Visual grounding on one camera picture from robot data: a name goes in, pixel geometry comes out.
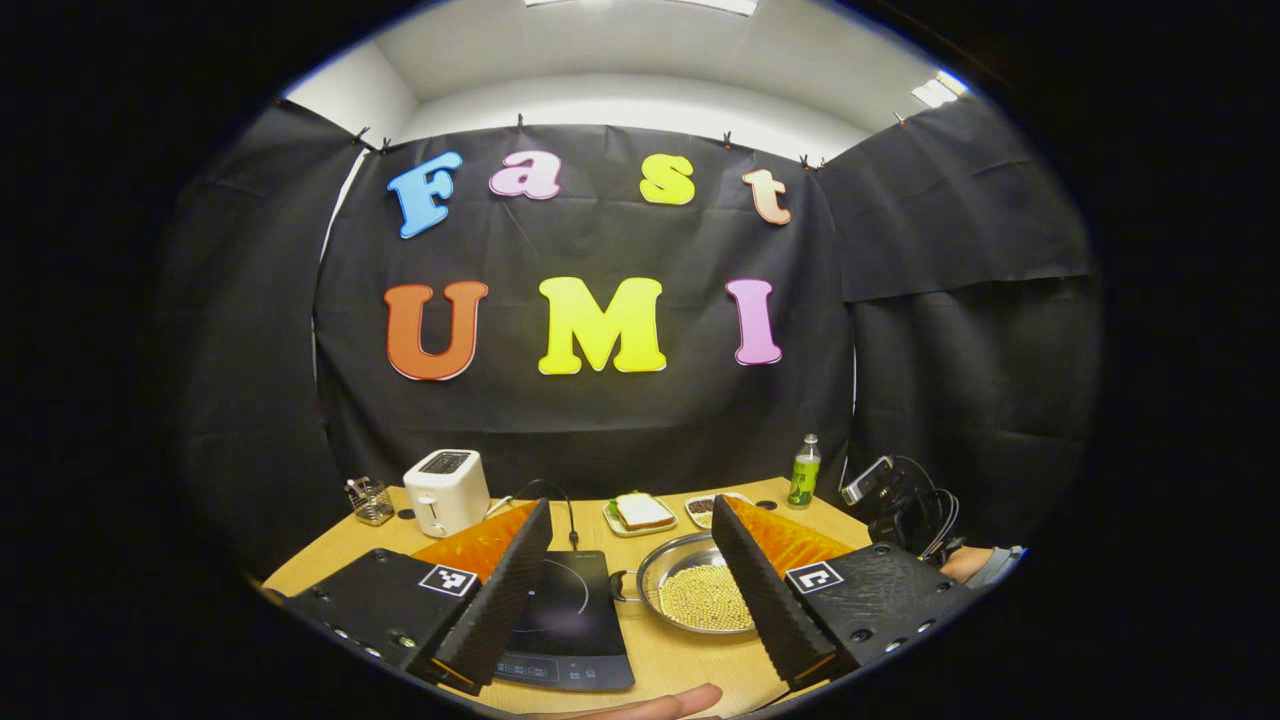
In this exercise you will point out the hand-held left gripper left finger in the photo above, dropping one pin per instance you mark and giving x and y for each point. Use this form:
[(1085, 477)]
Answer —
[(495, 590)]

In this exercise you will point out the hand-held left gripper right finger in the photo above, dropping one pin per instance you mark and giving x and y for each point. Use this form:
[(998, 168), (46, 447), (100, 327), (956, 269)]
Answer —
[(765, 590)]

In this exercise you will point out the steel pot with beans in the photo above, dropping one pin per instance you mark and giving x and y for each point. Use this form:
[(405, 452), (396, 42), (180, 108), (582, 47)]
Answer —
[(700, 598)]

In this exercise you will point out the black induction cooktop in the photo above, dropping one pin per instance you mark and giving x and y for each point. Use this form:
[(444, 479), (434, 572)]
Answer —
[(570, 620)]

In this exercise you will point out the green drink bottle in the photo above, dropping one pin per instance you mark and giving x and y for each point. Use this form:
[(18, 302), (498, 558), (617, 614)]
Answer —
[(803, 478)]

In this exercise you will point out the white compartment seasoning tray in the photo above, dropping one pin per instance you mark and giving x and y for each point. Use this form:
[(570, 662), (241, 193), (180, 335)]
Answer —
[(700, 507)]

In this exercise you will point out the white toaster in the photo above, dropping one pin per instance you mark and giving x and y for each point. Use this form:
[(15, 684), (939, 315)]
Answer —
[(445, 492)]

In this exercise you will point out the white square plate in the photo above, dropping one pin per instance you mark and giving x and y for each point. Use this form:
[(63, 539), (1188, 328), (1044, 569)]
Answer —
[(625, 530)]

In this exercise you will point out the white bread sandwich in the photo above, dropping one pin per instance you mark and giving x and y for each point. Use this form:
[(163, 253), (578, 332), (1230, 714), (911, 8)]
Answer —
[(642, 511)]

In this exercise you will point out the black backdrop cloth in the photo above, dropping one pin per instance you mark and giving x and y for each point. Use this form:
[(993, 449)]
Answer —
[(600, 420)]

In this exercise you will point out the ceiling light panel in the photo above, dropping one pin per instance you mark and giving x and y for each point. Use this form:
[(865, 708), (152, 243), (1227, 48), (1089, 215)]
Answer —
[(700, 4), (935, 92)]

